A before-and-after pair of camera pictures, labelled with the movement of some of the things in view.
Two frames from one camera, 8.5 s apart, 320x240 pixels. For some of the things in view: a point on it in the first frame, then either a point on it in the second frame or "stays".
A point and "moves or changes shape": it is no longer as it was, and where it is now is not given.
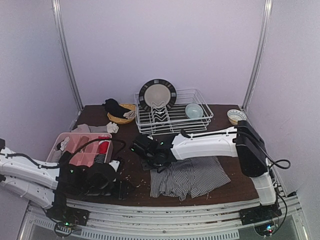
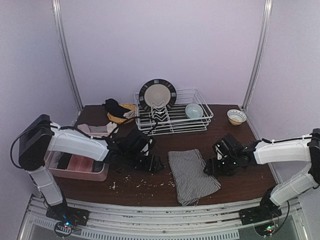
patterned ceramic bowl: [235, 115] stays
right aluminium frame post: [268, 5] stays
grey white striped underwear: [194, 176] moves or changes shape
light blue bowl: [194, 110] stays
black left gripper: [121, 188] → [152, 164]
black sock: [112, 107] stays
